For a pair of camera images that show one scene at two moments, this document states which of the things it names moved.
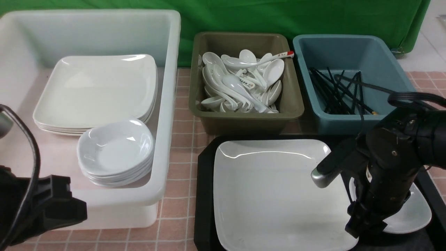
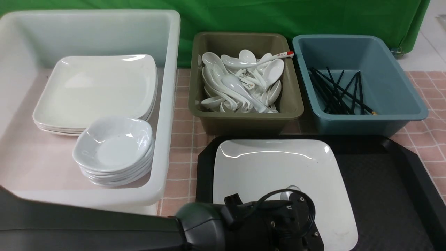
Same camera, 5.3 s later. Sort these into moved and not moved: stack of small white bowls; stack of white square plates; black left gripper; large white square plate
Moved: black left gripper
Not moved: large white square plate; stack of small white bowls; stack of white square plates
